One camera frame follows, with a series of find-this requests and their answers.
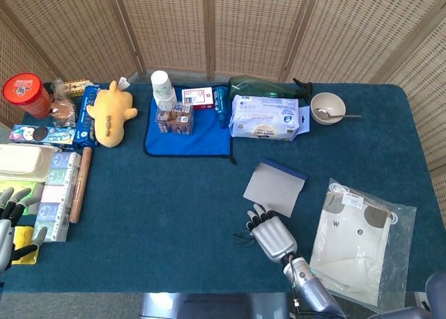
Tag woven rattan folding screen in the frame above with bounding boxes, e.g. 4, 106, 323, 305
0, 0, 446, 170

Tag beige bowl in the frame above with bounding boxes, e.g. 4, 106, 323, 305
310, 92, 347, 125

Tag yellow plush toy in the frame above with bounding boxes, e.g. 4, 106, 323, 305
86, 77, 139, 148

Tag white clamshell food box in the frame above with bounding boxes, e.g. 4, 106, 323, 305
0, 143, 56, 184

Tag blue sandwich cookie box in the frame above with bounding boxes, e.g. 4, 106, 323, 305
8, 123, 77, 150

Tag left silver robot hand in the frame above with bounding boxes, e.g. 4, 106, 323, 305
0, 187, 48, 274

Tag metal spoon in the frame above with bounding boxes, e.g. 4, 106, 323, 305
314, 108, 362, 120

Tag red lidded canister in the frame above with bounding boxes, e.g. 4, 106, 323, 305
2, 72, 54, 119

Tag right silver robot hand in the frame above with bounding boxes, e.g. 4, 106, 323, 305
246, 203, 299, 263

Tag white and blue tissue pack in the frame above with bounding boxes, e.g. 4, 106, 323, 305
228, 94, 300, 142

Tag teal fabric table cover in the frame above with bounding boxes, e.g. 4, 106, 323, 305
0, 81, 438, 294

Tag green tissue pack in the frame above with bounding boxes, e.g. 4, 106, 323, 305
0, 179, 45, 216

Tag dark blue snack box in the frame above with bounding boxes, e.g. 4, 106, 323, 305
74, 84, 101, 149

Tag clear coffee capsule box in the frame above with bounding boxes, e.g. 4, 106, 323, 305
154, 102, 194, 136

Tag white paper cup stack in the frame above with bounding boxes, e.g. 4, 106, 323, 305
150, 70, 178, 109

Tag clear bag with white garment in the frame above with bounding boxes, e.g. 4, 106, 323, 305
302, 178, 417, 318

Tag bagged brown pastry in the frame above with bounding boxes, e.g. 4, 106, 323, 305
48, 78, 77, 128

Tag blue cloth with black trim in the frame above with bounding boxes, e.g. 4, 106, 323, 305
144, 85, 238, 166

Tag wooden rolling pin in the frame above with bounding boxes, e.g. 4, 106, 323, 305
68, 146, 93, 224

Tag black thin-frame glasses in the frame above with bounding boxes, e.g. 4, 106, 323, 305
232, 229, 259, 247

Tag small yellow patterned box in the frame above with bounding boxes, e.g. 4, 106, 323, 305
63, 79, 95, 98

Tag pastel pocket tissue multipack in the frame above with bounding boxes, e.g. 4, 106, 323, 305
32, 150, 82, 243

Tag grey robot torso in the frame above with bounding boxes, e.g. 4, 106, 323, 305
138, 292, 292, 319

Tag yellow snack bag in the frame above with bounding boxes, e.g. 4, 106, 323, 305
12, 224, 41, 266

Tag red and white carton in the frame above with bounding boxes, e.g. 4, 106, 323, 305
181, 86, 216, 111

